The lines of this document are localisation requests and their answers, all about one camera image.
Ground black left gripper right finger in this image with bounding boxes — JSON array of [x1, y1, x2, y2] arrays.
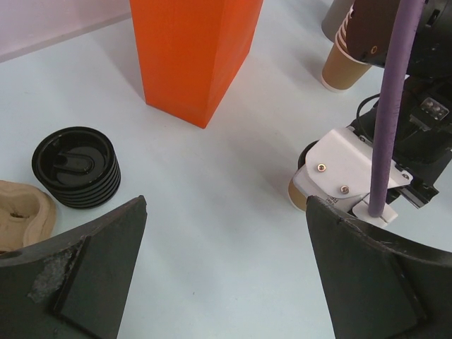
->
[[306, 196, 451, 338]]

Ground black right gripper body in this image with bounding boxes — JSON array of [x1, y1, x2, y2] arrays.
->
[[347, 73, 452, 209]]

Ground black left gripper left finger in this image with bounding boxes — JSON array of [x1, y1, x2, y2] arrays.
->
[[1, 196, 147, 338]]

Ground brown pulp cup carrier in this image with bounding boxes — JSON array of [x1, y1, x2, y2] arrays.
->
[[1, 180, 57, 253]]

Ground single brown paper cup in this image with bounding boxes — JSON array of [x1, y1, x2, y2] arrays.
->
[[287, 177, 307, 212]]

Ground orange paper bag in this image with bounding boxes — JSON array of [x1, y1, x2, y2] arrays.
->
[[130, 0, 263, 129]]

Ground single black cup lid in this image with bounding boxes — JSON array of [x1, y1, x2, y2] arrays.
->
[[297, 141, 317, 170]]

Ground stacked brown paper cups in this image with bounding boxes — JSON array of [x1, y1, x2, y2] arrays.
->
[[321, 6, 371, 93]]

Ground black lid stack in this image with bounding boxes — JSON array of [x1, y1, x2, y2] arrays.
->
[[31, 126, 121, 209]]

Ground grey straw holder tube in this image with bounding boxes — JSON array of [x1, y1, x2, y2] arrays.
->
[[321, 0, 355, 41]]

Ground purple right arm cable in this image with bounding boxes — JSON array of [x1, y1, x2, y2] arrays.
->
[[367, 0, 424, 218]]

